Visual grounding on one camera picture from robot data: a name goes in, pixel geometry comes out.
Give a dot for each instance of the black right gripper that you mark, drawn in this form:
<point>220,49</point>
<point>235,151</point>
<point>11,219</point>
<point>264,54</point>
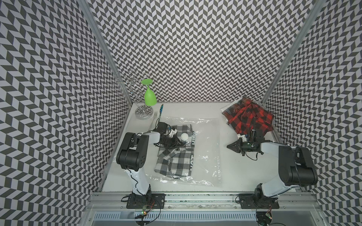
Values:
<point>238,146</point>

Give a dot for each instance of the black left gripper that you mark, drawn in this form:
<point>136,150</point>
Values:
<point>175,144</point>

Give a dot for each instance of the clear plastic vacuum bag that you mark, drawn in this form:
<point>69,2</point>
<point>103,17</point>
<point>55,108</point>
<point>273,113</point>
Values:
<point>206,169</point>

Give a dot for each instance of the red black buffalo plaid shirt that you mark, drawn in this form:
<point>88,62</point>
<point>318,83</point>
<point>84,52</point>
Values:
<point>246,115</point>

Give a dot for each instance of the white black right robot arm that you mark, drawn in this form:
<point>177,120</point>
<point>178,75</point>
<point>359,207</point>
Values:
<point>306,168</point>

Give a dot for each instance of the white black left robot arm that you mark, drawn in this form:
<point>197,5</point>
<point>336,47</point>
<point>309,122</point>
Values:
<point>132,156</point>

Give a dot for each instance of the white round bag valve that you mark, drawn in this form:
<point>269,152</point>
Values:
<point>184,136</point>

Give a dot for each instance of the black white plaid shirt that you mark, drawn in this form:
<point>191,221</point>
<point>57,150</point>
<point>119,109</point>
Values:
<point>177,163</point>

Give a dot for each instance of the blue green pen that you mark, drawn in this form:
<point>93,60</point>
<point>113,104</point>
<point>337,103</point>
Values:
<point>161,110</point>

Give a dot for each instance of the green plastic wine glass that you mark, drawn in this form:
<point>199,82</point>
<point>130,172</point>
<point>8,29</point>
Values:
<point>149,96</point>

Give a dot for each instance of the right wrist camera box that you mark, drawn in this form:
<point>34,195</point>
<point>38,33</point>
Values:
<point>243,137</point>

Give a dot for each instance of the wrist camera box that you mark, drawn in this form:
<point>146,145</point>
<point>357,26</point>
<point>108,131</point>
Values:
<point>243,137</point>
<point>163,128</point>

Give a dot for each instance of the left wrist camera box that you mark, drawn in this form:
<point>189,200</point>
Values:
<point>163,128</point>

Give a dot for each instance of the aluminium frame right floor rail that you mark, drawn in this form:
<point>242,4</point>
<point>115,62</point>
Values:
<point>275,132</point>

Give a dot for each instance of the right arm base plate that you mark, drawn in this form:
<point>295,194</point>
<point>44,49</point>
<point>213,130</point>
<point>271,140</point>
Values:
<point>249,201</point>

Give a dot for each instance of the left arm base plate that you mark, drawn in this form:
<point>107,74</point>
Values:
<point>138,201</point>

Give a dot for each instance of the right electronics board with wires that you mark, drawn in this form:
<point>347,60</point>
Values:
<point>264,218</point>

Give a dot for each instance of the electronics board with wires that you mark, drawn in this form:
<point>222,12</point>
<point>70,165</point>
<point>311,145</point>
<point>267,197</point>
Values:
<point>264,218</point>
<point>149,213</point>

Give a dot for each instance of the left electronics board with wires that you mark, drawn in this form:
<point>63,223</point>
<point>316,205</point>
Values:
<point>149,213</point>

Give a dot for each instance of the aluminium front rail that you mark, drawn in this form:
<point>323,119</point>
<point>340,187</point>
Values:
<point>203,201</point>

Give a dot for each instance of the aluminium frame corner post left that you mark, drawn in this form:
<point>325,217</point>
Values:
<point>84,6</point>

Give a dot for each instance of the aluminium frame corner post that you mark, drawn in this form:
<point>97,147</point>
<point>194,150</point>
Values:
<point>84,6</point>
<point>306,26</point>

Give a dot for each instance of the aluminium frame corner post right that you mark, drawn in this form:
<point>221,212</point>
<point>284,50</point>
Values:
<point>306,26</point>

